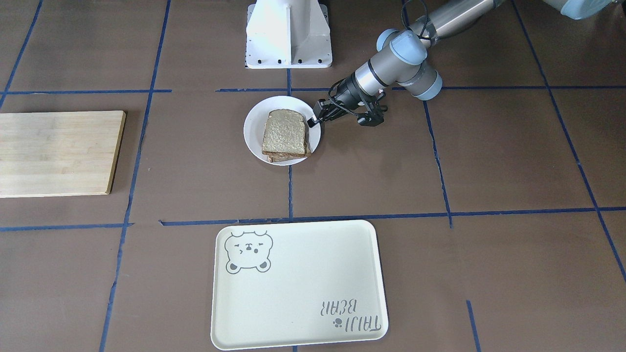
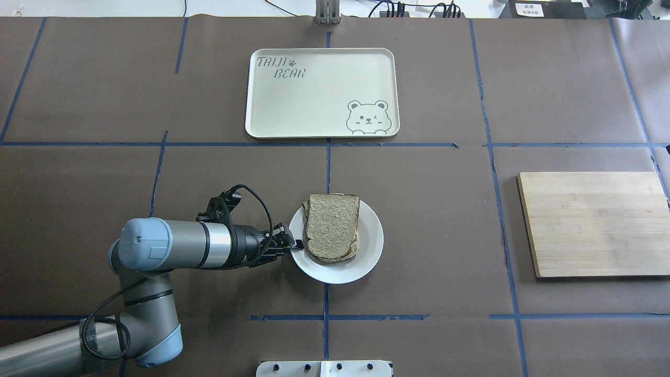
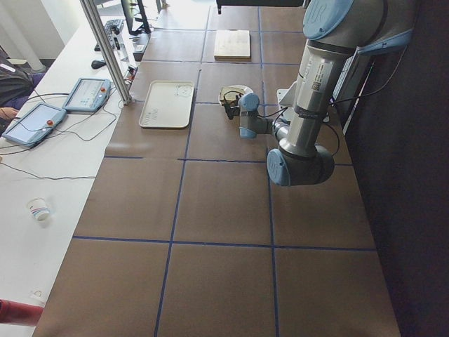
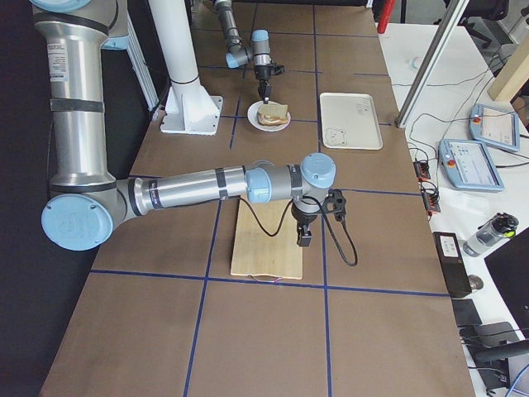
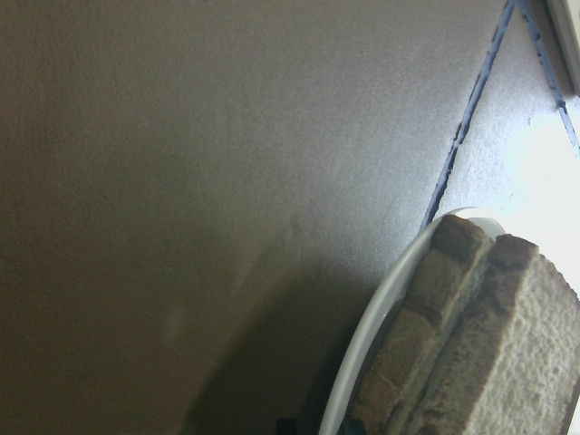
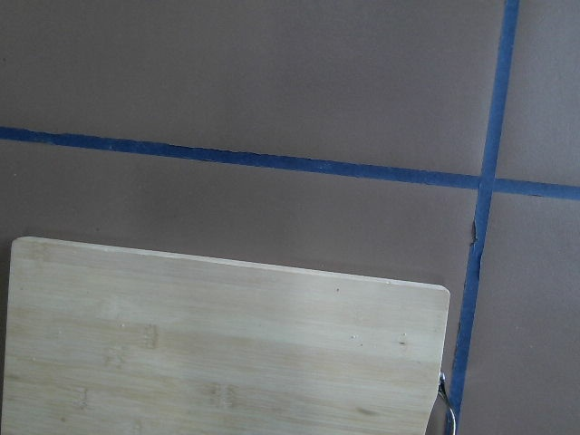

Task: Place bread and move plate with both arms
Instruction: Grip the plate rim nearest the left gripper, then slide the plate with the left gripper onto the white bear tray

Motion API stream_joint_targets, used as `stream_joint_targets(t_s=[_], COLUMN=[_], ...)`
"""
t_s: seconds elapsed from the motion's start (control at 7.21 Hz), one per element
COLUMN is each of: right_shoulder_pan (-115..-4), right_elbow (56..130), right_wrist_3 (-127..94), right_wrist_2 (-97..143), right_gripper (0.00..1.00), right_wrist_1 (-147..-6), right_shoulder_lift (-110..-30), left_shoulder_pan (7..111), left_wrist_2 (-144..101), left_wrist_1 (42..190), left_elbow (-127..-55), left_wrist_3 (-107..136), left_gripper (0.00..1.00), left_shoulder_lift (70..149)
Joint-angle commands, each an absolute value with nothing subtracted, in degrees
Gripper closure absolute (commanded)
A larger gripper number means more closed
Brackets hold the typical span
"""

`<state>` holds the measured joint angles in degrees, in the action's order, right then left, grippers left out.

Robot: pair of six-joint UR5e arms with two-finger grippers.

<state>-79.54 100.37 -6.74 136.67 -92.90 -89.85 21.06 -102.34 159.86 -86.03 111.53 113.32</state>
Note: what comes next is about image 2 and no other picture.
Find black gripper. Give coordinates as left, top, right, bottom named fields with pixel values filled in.
left=234, top=223, right=304, bottom=268

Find white round plate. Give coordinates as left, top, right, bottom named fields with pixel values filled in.
left=289, top=193, right=384, bottom=284

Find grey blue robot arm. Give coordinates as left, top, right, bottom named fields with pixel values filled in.
left=1, top=217, right=304, bottom=376

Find bottom toast slice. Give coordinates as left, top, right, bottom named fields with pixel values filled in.
left=302, top=199, right=360, bottom=264

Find cream bear tray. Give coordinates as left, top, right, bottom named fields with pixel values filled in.
left=245, top=48, right=400, bottom=139

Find black power strip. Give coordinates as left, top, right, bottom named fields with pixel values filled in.
left=368, top=1, right=466, bottom=19

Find wooden cutting board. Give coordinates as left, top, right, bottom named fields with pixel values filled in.
left=517, top=172, right=669, bottom=278

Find black box with label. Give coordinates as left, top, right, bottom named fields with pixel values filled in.
left=498, top=1, right=587, bottom=19

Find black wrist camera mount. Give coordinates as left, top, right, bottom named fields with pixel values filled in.
left=196, top=192, right=242, bottom=226

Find white pedestal column base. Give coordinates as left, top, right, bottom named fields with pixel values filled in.
left=255, top=360, right=394, bottom=376

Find aluminium frame post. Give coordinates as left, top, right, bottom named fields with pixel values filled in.
left=315, top=0, right=342, bottom=25

